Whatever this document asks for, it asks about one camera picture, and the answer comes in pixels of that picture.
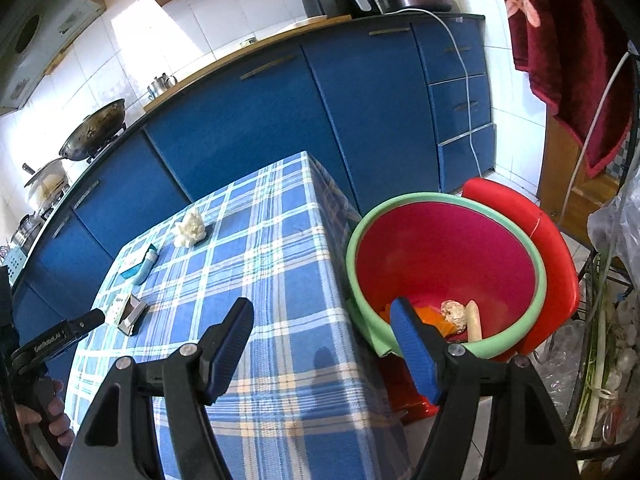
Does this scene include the black metal rack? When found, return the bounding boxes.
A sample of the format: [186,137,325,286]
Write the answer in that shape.
[565,110,640,461]

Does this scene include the cream fluffy pad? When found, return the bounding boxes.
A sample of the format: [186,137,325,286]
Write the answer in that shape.
[465,300,483,343]

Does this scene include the green and white box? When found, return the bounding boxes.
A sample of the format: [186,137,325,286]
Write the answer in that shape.
[104,294,151,337]

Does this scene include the blue kitchen base cabinet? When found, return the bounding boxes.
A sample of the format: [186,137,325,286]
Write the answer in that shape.
[10,14,497,341]

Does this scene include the red plastic stool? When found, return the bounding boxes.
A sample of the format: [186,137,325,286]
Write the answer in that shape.
[377,177,581,423]

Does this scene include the teal perforated container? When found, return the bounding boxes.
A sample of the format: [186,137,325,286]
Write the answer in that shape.
[2,247,26,281]

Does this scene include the red patterned blanket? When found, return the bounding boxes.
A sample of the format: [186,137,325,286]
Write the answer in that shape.
[494,0,636,180]

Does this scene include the green onions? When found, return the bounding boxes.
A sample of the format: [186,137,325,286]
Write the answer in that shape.
[570,250,618,443]

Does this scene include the blue plaid tablecloth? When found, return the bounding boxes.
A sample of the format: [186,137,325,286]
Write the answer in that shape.
[65,150,413,480]

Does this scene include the red basin with green rim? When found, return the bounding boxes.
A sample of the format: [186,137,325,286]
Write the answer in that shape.
[346,191,547,360]

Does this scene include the white hose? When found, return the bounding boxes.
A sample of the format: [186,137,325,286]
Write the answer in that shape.
[559,51,632,231]

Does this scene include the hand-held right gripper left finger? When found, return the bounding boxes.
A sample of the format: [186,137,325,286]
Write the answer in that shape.
[60,296,256,480]

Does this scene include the white cooking pot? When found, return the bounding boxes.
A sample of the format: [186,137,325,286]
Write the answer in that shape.
[22,157,71,208]

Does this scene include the person's left hand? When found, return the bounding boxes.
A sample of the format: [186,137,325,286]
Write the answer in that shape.
[14,379,77,448]

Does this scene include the wooden door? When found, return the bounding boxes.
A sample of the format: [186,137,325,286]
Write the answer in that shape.
[537,105,626,246]

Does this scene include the cotton swab bundle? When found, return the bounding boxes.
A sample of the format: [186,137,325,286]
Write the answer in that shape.
[172,210,208,249]

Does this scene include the small steel pot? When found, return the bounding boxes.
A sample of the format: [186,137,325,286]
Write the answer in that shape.
[10,212,43,248]

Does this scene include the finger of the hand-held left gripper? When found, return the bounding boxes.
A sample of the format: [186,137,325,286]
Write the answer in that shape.
[65,308,109,337]

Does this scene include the grey range hood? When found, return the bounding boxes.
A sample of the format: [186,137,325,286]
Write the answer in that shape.
[0,0,107,117]

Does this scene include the clear plastic bag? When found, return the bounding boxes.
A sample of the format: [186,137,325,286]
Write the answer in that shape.
[532,317,588,411]

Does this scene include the light blue tube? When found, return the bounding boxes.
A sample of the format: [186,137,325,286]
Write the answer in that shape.
[137,249,158,283]

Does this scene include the steel kettle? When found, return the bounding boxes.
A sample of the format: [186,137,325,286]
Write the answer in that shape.
[146,74,178,100]

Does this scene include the grey cable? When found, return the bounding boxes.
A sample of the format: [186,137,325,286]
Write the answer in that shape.
[25,422,63,478]

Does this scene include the orange rubber glove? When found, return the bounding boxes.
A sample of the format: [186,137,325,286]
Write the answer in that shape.
[379,302,458,338]

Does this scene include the black wok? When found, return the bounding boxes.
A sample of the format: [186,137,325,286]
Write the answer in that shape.
[22,98,127,173]

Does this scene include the gas stove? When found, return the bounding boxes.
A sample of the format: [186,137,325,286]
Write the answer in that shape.
[87,130,127,163]

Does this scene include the white plastic bag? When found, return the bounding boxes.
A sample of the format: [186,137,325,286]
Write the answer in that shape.
[587,170,640,286]

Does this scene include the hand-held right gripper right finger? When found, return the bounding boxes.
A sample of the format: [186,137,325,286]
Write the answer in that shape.
[389,296,581,480]

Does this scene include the white tissue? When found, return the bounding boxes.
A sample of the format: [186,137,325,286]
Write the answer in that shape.
[440,300,468,333]

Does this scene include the teal and white carton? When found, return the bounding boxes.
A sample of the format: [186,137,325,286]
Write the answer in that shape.
[117,245,158,281]

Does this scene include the white power cable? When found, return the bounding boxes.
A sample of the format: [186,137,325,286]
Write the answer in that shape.
[400,7,493,173]

